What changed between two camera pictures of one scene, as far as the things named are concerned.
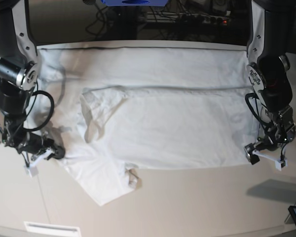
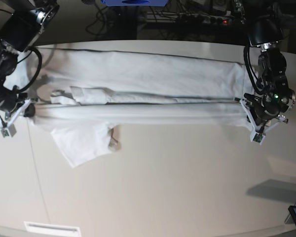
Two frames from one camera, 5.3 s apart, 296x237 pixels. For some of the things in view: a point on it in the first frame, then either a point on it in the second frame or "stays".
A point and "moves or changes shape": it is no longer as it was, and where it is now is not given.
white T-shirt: (120, 110) moves or changes shape
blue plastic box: (134, 3) stays
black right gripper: (269, 142) -> (265, 108)
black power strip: (188, 18) stays
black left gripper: (33, 144) -> (3, 99)
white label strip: (34, 227) stays
